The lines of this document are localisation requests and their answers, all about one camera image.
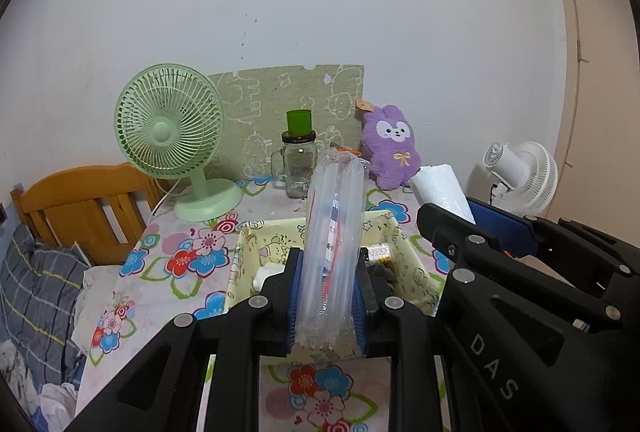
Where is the beige door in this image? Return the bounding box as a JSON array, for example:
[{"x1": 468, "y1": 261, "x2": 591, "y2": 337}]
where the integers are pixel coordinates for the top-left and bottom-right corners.
[{"x1": 537, "y1": 0, "x2": 640, "y2": 243}]

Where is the dark grey sock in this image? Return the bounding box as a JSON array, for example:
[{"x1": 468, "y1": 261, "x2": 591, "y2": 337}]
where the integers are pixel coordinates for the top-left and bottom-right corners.
[{"x1": 367, "y1": 262, "x2": 401, "y2": 298}]

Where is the blue plaid blanket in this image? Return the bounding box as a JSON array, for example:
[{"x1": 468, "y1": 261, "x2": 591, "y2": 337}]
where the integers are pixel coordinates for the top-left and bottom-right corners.
[{"x1": 0, "y1": 222, "x2": 93, "y2": 393}]

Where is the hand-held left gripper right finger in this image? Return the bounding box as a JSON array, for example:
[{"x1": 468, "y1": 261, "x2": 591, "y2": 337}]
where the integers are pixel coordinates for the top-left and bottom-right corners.
[{"x1": 352, "y1": 247, "x2": 453, "y2": 432}]

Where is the glass mug jar green lid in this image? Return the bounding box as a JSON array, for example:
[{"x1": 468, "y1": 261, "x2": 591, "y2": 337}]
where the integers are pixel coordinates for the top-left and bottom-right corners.
[{"x1": 271, "y1": 109, "x2": 321, "y2": 199}]

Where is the white cloth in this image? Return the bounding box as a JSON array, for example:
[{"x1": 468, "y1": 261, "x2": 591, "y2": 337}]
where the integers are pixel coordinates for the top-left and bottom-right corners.
[{"x1": 252, "y1": 262, "x2": 286, "y2": 290}]

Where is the wooden headboard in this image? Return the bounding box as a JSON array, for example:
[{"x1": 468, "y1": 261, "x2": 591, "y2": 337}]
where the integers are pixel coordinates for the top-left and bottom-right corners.
[{"x1": 10, "y1": 163, "x2": 166, "y2": 265}]

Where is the clear air cushion bag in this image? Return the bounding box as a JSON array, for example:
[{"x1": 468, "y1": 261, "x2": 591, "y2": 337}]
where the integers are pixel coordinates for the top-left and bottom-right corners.
[{"x1": 295, "y1": 147, "x2": 371, "y2": 350}]

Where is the green printed board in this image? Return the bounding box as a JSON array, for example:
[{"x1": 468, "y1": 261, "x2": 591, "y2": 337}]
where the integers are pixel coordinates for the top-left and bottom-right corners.
[{"x1": 207, "y1": 63, "x2": 366, "y2": 180}]

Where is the white crumpled sheet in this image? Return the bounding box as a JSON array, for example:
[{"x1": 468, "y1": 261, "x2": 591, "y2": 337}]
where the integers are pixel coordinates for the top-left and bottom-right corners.
[{"x1": 70, "y1": 239, "x2": 126, "y2": 353}]

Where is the yellow printed box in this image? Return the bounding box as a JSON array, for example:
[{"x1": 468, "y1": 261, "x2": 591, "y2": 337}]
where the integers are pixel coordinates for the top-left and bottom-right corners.
[{"x1": 223, "y1": 210, "x2": 446, "y2": 363}]

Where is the white paper towel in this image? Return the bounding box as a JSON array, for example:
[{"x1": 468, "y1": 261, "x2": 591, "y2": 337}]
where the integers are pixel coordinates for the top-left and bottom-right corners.
[{"x1": 410, "y1": 165, "x2": 477, "y2": 225}]

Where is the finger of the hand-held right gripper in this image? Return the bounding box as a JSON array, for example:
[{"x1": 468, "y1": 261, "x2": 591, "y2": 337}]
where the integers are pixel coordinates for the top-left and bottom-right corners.
[
  {"x1": 466, "y1": 197, "x2": 640, "y2": 308},
  {"x1": 416, "y1": 203, "x2": 626, "y2": 335}
]

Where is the white standing fan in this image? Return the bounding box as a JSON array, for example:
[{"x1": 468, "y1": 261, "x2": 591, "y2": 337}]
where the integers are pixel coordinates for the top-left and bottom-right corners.
[{"x1": 482, "y1": 141, "x2": 558, "y2": 215}]

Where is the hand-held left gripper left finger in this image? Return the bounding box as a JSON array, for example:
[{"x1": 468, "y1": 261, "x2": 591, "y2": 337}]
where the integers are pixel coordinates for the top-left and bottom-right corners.
[{"x1": 65, "y1": 247, "x2": 303, "y2": 432}]

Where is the purple plush bunny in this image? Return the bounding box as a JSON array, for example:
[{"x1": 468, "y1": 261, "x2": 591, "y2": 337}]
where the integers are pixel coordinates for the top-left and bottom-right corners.
[{"x1": 356, "y1": 98, "x2": 426, "y2": 190}]

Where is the green desk fan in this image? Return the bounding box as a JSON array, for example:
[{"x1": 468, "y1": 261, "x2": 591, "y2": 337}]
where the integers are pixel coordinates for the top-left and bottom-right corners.
[{"x1": 113, "y1": 64, "x2": 244, "y2": 223}]

